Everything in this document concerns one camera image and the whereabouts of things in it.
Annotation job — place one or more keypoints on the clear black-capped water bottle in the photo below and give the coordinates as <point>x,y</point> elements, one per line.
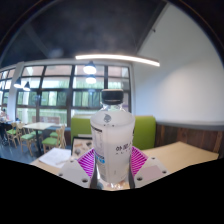
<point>111,143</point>

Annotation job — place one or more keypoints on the light wooden dining table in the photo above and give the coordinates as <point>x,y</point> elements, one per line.
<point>38,125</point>

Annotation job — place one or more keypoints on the green upholstered bench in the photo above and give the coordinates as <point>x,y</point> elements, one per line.
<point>145,131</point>

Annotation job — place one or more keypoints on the hanging pendant lamps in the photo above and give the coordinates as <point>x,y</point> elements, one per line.
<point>89,69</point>

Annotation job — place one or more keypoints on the curved linear ceiling light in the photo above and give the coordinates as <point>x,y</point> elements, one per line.
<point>116,57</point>

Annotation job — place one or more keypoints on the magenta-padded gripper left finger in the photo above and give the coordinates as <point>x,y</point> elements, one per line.
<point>73,172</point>

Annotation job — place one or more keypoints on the white paper sheets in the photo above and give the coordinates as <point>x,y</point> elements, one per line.
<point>55,157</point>

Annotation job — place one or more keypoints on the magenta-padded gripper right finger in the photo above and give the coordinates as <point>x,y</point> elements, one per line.
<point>151,171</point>

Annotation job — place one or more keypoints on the wooden chairs with green seats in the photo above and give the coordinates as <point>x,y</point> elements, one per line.
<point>50,140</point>

